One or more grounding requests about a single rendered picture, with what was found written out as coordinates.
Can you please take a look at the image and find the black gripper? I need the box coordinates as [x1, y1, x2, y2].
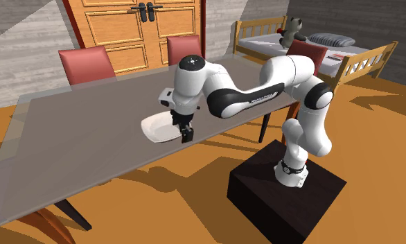
[170, 110, 195, 143]

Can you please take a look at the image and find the white plate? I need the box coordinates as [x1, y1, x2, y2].
[141, 111, 184, 143]

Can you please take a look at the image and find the red chair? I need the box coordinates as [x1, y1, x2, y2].
[58, 45, 117, 87]
[279, 39, 329, 147]
[166, 34, 203, 67]

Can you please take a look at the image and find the grey dining table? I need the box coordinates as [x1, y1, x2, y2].
[0, 53, 300, 234]

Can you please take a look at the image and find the dark robot stand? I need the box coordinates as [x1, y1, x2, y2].
[226, 139, 347, 244]

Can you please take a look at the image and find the wooden double door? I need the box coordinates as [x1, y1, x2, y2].
[62, 0, 207, 76]

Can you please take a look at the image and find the wooden bed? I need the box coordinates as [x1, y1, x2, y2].
[232, 15, 400, 94]

